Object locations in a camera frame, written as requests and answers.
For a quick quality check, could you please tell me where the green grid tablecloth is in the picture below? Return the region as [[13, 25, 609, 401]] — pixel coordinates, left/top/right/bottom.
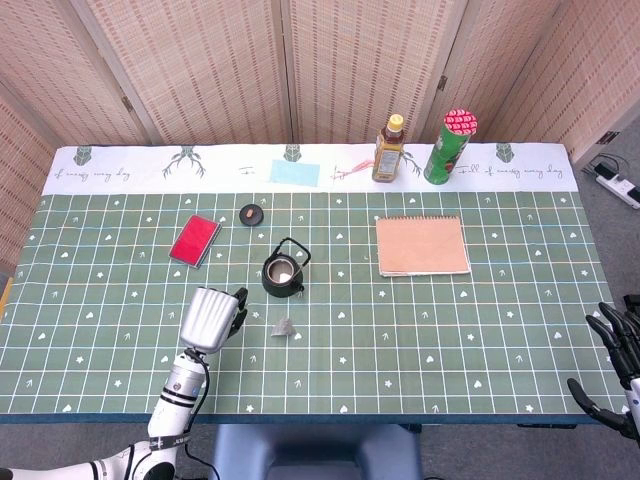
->
[[0, 143, 632, 416]]

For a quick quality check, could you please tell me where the light blue paper sheet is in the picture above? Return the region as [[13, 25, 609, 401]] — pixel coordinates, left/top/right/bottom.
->
[[268, 158, 321, 187]]

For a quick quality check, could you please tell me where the green chips can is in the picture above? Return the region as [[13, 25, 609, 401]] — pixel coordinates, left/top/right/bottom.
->
[[423, 108, 479, 185]]

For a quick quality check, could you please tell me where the red tassel bookmark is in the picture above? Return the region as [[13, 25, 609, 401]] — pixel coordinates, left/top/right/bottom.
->
[[331, 158, 376, 181]]

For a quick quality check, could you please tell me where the amber bottle with yellow cap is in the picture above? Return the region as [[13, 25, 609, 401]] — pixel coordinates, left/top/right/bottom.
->
[[370, 113, 405, 184]]

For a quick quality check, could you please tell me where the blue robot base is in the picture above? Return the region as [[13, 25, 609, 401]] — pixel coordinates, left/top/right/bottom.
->
[[208, 423, 424, 480]]

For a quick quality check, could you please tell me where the teabag with string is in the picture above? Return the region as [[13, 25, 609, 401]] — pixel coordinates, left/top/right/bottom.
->
[[271, 315, 297, 341]]

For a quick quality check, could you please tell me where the black power cable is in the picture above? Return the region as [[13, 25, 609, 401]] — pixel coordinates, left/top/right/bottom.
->
[[579, 153, 632, 177]]

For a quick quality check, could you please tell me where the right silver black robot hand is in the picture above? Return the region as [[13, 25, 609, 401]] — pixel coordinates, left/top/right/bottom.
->
[[566, 302, 640, 444]]

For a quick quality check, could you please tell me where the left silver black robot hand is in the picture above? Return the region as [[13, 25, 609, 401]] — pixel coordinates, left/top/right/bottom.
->
[[178, 286, 250, 355]]

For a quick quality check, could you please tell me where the red flat case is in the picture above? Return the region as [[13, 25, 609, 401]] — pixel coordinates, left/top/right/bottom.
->
[[168, 215, 222, 270]]

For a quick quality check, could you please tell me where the white power strip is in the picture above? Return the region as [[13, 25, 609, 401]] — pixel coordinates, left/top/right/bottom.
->
[[594, 167, 640, 210]]

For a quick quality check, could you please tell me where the black teapot lid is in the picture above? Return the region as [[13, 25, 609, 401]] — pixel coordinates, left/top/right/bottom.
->
[[238, 203, 265, 227]]

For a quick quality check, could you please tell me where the black cast iron teapot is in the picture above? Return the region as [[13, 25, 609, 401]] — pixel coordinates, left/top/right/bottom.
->
[[261, 237, 312, 299]]

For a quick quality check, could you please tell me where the brown spiral notebook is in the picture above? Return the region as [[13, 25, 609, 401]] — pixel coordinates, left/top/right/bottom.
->
[[375, 215, 472, 278]]

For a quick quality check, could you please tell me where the woven folding screen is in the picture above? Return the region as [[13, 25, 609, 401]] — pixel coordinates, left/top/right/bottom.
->
[[0, 0, 640, 274]]

